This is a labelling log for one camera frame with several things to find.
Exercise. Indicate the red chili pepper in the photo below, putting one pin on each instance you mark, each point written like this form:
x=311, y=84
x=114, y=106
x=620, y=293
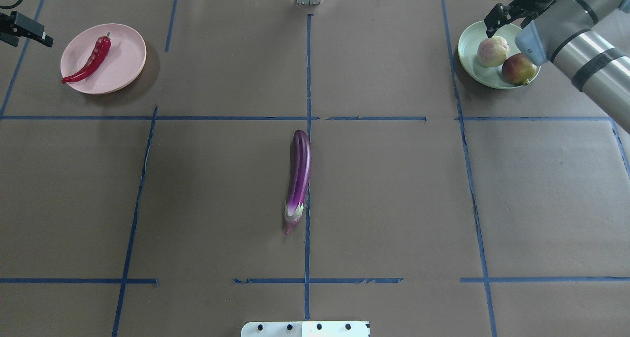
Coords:
x=99, y=53

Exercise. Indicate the pink plastic plate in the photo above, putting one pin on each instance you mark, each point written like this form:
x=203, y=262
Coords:
x=125, y=61

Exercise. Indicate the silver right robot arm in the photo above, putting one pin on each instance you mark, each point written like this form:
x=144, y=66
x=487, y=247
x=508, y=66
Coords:
x=561, y=32

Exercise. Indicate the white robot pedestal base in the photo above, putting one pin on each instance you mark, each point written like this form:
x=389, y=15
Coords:
x=306, y=329

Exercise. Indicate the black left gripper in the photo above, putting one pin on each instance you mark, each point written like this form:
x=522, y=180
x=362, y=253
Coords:
x=25, y=28

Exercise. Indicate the brown paper table cover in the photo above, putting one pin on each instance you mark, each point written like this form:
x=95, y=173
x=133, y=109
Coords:
x=436, y=206

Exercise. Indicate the purple eggplant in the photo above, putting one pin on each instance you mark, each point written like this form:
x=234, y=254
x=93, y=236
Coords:
x=295, y=203

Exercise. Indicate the green plastic plate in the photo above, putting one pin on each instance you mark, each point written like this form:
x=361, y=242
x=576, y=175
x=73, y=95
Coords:
x=468, y=44

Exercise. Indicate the pale green pink peach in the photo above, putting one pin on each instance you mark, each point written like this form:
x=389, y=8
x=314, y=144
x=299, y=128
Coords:
x=493, y=51

